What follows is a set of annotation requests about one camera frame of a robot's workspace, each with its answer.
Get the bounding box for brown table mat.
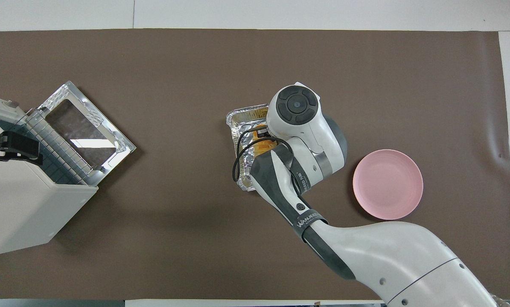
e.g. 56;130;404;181
0;29;510;300

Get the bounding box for pink round plate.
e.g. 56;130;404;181
353;149;424;221

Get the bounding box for yellow sliced bread loaf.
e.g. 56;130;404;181
241;126;280;156

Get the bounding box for aluminium foil tray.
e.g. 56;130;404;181
226;104;277;192

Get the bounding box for glass oven door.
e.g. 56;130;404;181
37;81;137;187

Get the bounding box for cream toaster oven body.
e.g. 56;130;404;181
0;90;98;255

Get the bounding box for oven wire rack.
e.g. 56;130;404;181
24;109;102;186

